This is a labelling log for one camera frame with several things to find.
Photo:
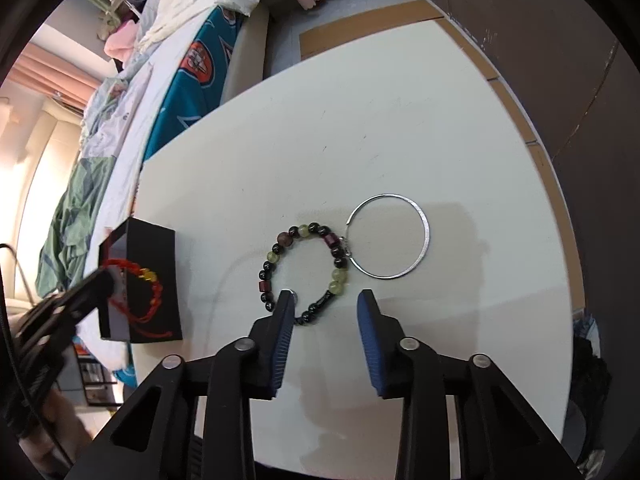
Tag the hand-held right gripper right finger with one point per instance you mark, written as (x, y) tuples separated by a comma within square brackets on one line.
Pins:
[(372, 345)]

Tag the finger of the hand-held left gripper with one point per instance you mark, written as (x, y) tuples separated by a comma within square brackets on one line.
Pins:
[(80, 300)]

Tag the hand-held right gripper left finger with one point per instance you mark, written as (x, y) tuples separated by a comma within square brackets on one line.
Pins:
[(281, 340)]

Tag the black cardboard box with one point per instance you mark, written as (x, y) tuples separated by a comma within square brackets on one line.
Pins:
[(155, 260)]

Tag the silver bangle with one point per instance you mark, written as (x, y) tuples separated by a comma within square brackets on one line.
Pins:
[(425, 234)]

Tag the person's left hand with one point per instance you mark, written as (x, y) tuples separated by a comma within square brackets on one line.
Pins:
[(62, 425)]

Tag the green striped blanket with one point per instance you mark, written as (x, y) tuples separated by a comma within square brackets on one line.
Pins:
[(70, 220)]

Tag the beige padded headboard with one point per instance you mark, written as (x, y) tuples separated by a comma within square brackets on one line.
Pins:
[(35, 185)]

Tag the bed with white sheet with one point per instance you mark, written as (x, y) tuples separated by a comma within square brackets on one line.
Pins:
[(125, 160)]

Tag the pale printed cloth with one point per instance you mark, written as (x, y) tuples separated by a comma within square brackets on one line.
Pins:
[(115, 120)]

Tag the white bedside table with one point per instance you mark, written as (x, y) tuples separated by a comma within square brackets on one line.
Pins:
[(375, 135)]

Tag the teal printed bed cover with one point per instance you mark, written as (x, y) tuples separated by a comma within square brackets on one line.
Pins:
[(200, 90)]

